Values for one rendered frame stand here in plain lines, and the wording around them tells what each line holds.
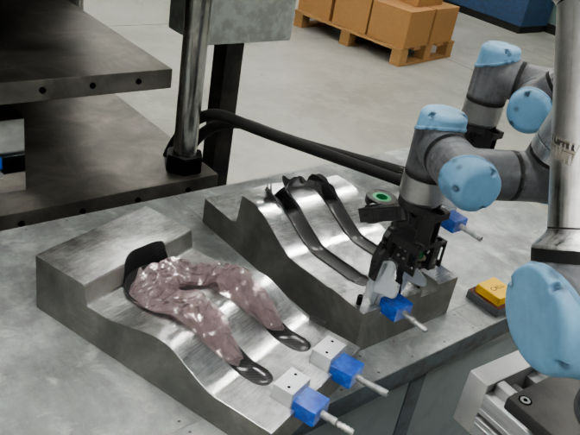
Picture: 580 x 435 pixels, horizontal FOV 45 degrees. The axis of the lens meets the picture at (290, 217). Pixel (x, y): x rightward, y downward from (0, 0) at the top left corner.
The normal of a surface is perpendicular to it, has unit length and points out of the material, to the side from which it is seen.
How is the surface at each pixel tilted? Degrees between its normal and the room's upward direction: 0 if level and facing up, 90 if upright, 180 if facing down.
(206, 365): 27
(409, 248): 90
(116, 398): 0
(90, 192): 0
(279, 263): 90
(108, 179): 0
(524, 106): 90
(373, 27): 90
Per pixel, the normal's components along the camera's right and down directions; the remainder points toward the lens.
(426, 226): -0.77, 0.20
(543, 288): -0.96, 0.09
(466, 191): 0.20, 0.51
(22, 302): 0.15, -0.86
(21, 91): 0.62, 0.47
